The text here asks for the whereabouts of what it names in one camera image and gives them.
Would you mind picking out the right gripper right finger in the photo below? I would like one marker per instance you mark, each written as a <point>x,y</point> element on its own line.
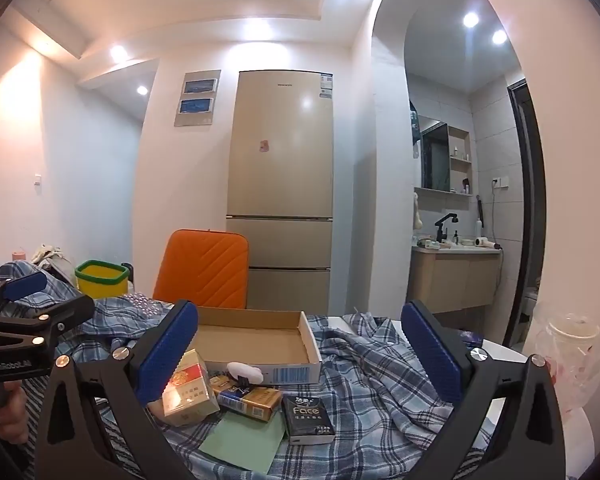
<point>528,440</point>

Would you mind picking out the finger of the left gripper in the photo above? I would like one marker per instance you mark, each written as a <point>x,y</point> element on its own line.
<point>44,327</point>
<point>14,289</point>

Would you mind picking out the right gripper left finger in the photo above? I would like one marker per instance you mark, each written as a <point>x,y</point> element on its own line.
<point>72,441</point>

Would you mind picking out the red gold cigarette pack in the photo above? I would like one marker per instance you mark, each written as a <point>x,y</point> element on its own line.
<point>188,397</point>

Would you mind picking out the black Face tissue pack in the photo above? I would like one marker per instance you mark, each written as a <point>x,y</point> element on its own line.
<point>307,421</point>

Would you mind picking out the green paper card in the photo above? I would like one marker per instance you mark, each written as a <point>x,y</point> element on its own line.
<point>245,442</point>

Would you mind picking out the blue gold cigarette pack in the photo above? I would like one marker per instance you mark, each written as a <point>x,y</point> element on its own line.
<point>256,402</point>

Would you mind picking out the white pink plush toy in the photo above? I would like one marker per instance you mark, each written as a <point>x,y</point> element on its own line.
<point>245,373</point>

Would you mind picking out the person's left hand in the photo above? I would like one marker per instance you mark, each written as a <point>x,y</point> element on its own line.
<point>13,415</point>

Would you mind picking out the beige cloth bag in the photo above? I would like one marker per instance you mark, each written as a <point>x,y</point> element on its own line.
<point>52,259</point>

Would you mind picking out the yellow bin green rim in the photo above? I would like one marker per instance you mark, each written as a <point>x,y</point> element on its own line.
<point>102,279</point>

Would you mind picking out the plastic bag with cup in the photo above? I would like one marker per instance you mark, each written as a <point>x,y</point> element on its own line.
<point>570,345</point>

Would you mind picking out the blue plaid shirt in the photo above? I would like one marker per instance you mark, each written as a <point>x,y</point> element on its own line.
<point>377,396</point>

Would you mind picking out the bathroom vanity cabinet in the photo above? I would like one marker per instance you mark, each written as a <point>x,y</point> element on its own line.
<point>453,279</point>

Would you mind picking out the white hair dryer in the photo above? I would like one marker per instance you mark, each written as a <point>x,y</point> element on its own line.
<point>484,242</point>

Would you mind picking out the black faucet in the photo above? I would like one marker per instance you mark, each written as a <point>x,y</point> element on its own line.
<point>442,230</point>

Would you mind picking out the orange quilted chair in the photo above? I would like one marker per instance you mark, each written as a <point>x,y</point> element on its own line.
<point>208,268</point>

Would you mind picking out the open cardboard box tray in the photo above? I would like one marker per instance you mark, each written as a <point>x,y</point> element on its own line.
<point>280,344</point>

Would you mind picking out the bathroom mirror cabinet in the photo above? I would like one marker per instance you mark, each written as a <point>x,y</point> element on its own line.
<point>443,157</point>

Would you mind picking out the beige three-door refrigerator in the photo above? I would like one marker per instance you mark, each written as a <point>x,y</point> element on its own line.
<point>280,181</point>

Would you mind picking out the grey electrical wall panel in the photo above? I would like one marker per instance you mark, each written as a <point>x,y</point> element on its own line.
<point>197,99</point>

